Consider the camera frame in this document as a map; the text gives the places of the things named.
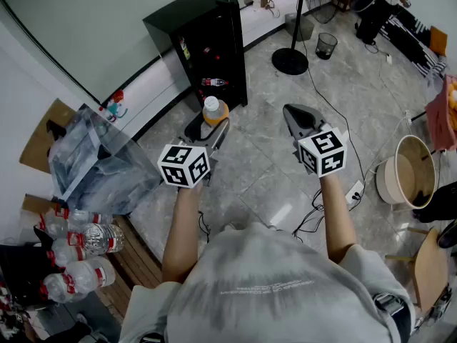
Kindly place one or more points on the person's left forearm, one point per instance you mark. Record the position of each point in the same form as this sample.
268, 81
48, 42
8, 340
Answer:
182, 234

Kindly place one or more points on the brown cardboard box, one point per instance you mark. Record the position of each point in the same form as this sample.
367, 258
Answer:
39, 138

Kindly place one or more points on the plastic soda bottle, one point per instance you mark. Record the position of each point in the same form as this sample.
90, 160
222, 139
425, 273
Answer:
213, 82

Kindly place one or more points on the wooden slatted bench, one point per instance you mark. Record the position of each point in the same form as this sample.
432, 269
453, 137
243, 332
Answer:
135, 263

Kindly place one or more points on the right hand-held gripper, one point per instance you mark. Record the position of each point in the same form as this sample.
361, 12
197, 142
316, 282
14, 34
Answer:
323, 152

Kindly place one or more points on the pack of clear water bottles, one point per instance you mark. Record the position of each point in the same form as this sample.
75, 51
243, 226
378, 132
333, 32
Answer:
85, 248

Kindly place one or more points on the orange juice bottle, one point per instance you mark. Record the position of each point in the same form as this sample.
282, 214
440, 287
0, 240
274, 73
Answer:
215, 113

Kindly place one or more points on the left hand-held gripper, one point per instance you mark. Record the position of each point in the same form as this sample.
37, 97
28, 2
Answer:
184, 164

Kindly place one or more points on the black floor fan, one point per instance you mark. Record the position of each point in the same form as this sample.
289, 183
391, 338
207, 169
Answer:
290, 61

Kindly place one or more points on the black bag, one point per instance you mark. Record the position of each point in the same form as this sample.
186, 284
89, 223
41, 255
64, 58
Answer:
21, 273

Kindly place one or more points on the black mesh waste bin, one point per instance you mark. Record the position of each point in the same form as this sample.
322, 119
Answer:
326, 46

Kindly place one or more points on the round wooden tub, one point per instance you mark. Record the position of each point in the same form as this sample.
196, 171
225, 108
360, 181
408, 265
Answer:
414, 170

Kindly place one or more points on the striped black white rug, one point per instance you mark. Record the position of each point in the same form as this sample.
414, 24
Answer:
410, 41

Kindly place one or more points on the person's right forearm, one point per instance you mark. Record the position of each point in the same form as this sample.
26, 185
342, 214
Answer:
337, 220

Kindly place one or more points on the pink cloth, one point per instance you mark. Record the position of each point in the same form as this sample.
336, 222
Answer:
441, 120

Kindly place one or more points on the small toy figure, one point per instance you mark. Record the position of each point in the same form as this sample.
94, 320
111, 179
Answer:
116, 105

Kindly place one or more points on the wooden chair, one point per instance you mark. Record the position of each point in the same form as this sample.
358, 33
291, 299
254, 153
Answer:
430, 270

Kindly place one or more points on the black mini fridge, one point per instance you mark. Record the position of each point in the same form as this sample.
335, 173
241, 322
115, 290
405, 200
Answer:
200, 20

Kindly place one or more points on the orange cushion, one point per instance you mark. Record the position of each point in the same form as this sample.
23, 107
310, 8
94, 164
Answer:
438, 40

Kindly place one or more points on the person's grey t-shirt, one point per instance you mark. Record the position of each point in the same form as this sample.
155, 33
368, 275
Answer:
271, 284

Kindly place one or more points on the grey square bin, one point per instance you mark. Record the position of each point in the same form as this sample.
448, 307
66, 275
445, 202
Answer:
303, 27

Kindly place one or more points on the white power strip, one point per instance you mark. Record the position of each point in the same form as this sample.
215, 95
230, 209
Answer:
354, 192

